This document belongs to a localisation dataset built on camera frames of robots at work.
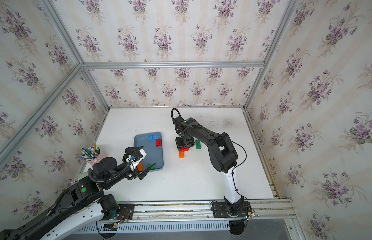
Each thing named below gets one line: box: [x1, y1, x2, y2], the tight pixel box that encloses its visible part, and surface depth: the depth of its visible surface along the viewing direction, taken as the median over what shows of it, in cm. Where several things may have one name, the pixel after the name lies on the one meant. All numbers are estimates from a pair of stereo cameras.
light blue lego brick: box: [148, 135, 159, 141], surface depth 103 cm
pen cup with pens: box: [81, 140, 101, 166], surface depth 83 cm
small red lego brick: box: [156, 139, 162, 147], surface depth 101 cm
